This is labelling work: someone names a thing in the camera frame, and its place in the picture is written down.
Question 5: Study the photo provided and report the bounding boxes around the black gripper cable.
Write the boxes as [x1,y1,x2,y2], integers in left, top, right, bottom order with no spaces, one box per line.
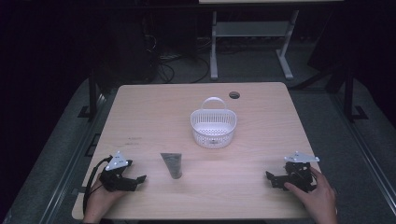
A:
[82,156,113,217]

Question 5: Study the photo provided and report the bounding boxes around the person's right hand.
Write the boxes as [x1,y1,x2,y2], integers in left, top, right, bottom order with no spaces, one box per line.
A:
[283,167,339,224]

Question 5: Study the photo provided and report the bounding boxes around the person's left hand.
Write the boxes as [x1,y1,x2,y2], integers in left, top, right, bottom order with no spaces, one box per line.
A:
[82,174,126,224]

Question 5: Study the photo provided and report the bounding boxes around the white metal stand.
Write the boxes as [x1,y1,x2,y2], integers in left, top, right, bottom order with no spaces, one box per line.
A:
[209,8,301,81]

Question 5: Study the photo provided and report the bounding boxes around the black metal stand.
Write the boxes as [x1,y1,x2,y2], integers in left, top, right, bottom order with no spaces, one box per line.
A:
[342,66,370,123]
[77,68,101,121]

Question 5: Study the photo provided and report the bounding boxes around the black floor cables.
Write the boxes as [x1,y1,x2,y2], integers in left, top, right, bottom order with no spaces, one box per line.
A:
[156,53,211,85]

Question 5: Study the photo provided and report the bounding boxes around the grey squeeze tube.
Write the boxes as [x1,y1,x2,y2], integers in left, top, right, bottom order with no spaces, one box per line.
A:
[160,152,184,180]

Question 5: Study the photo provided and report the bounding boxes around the white plastic basket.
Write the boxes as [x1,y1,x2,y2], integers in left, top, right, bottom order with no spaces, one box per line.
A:
[190,96,238,150]

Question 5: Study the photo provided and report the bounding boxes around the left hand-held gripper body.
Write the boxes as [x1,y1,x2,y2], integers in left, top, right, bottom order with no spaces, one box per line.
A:
[99,150,139,192]

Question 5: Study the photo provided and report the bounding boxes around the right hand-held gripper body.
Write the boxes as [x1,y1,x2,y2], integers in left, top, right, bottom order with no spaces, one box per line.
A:
[283,150,320,193]

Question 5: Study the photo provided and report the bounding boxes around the dark cabinet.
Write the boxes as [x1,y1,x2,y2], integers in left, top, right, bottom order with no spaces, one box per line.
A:
[94,17,159,92]

